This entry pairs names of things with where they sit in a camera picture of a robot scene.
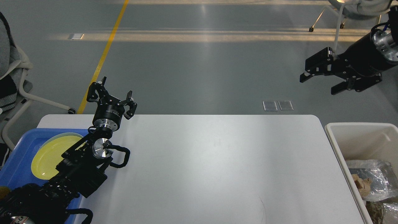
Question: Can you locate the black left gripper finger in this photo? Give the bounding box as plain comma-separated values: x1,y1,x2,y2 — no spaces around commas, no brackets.
120,91,138,119
86,76,114,105

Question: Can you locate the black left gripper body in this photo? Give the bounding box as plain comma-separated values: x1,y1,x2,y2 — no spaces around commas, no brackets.
92,103,125,132

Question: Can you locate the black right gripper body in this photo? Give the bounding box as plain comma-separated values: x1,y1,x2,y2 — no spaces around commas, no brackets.
333,31,397,80

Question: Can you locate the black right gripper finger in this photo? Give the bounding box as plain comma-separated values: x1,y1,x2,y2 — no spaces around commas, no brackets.
299,47,336,83
330,74,382,95

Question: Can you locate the yellow plate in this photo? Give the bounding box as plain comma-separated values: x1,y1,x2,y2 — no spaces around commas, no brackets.
31,145,69,180

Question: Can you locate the brown paper napkin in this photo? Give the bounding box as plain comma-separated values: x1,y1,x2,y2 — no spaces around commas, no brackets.
351,174,373,199

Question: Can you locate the aluminium foil sheet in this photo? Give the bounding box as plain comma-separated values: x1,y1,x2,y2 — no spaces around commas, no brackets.
346,159,397,202
366,202,398,224

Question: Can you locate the dark teal mug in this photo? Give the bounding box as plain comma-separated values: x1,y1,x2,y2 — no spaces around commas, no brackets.
0,186,11,200

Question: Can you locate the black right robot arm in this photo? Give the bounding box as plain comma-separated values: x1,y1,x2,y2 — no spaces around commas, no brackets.
299,6,398,95

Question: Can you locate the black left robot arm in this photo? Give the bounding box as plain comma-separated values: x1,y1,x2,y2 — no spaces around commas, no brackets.
1,77,137,224

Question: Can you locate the white office chair right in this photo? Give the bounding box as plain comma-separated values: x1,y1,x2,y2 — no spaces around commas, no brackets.
308,0,393,50

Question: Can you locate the white office chair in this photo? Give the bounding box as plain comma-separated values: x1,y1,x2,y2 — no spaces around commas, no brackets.
308,0,393,50
0,14,76,167

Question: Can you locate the pale green plate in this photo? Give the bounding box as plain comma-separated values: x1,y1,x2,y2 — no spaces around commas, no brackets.
40,132,83,150

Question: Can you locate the small clear plastic lid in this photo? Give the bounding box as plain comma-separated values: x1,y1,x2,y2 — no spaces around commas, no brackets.
278,100,294,111
262,101,278,112

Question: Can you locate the white plastic bin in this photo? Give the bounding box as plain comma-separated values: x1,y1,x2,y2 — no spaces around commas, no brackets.
325,122,398,224

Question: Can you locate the white floor socket plate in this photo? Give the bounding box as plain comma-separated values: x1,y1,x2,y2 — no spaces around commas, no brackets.
69,33,84,40

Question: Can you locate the white office chair left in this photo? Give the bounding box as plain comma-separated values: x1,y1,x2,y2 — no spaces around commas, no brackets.
0,14,76,167

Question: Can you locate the blue plastic tray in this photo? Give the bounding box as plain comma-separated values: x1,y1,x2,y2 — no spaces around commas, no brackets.
1,128,93,224

